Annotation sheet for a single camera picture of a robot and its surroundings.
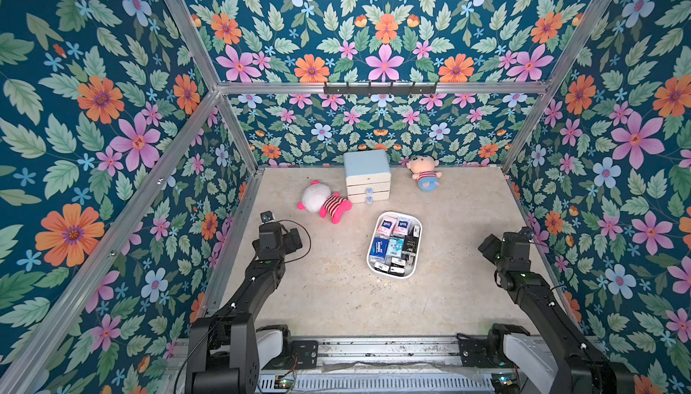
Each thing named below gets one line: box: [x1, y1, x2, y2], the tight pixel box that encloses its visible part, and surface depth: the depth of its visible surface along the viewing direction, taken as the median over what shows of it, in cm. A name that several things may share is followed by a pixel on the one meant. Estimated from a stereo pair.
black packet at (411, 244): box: [403, 235, 420, 255], surface depth 90 cm
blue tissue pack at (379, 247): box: [369, 237, 390, 260], surface depth 90 cm
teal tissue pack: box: [385, 237, 404, 259], surface depth 90 cm
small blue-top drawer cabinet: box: [343, 149, 392, 205], surface depth 101 cm
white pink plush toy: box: [296, 179, 353, 224], surface depth 103 cm
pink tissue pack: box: [376, 215, 397, 240], surface depth 95 cm
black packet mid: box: [387, 266, 406, 277], surface depth 86 cm
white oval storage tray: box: [366, 210, 423, 279], surface depth 90 cm
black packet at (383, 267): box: [373, 261, 391, 274], surface depth 86 cm
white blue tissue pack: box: [393, 215, 412, 238], surface depth 95 cm
